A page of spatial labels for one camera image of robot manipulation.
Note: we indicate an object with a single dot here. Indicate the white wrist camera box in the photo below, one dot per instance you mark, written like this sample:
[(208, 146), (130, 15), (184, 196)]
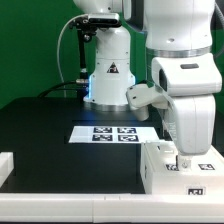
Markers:
[(140, 96)]

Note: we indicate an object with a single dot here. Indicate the white cabinet body box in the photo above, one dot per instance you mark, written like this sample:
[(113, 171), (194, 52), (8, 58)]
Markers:
[(178, 182)]

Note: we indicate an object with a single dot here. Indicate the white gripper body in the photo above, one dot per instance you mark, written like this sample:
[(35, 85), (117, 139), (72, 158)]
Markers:
[(188, 84)]

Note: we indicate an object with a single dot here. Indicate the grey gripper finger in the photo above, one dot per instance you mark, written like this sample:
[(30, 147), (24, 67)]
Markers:
[(183, 162)]

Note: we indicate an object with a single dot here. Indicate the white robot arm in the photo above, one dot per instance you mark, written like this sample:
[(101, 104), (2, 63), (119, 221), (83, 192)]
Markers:
[(174, 28)]

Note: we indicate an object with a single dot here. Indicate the white door panel with knob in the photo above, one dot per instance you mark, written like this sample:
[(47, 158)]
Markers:
[(162, 156)]

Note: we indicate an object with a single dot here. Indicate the white marker sheet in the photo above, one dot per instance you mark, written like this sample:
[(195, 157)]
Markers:
[(113, 134)]

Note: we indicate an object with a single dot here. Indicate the white cabinet door panel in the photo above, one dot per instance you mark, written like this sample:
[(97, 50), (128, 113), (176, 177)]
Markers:
[(210, 163)]

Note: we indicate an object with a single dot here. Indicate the black camera on stand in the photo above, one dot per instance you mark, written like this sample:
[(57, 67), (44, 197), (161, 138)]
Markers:
[(87, 26)]

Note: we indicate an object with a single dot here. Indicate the white front fence rail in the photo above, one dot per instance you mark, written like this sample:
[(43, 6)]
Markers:
[(111, 208)]

